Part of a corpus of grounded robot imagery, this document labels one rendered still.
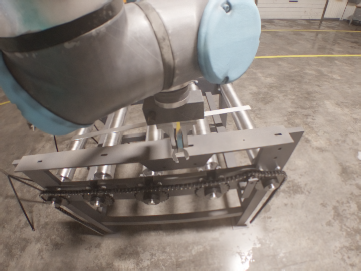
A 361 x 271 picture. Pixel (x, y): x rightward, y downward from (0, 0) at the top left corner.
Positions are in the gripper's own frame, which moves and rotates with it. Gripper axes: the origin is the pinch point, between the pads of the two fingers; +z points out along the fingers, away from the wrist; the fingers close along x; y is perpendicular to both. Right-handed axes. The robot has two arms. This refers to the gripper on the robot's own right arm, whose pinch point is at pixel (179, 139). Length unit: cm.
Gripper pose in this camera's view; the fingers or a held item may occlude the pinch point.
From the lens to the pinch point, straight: 45.9
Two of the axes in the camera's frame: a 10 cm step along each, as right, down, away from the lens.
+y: 0.4, 7.2, -6.9
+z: 1.2, 6.8, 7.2
